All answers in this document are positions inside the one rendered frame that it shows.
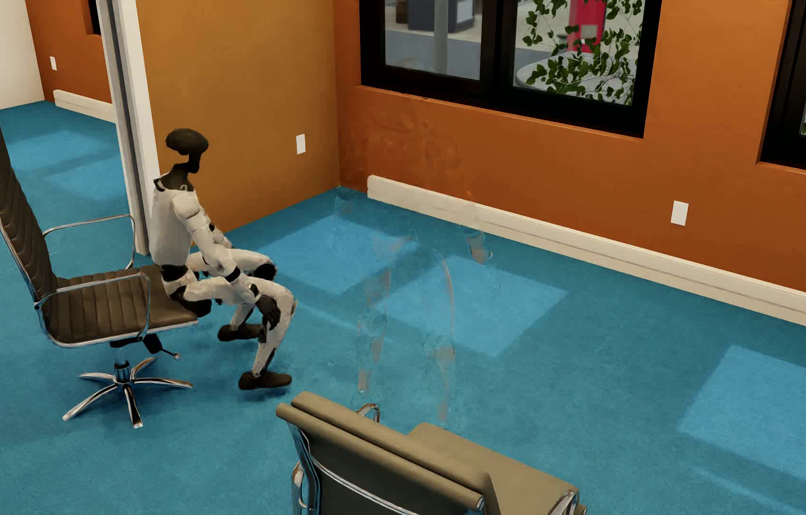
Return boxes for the grey sliding door frame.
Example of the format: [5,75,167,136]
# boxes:
[95,0,162,256]

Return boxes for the white left robot leg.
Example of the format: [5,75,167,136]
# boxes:
[186,249,279,343]

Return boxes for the black robot head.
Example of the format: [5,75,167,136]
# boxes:
[165,129,210,175]

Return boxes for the tan office chair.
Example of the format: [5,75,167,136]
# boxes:
[276,391,588,515]

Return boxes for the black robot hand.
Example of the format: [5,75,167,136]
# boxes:
[256,294,283,331]

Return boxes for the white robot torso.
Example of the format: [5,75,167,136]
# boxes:
[148,174,212,269]

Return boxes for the transparent ghost humanoid figure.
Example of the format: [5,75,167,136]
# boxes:
[331,187,504,430]

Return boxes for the dark brown office chair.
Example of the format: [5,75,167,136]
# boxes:
[0,109,199,430]

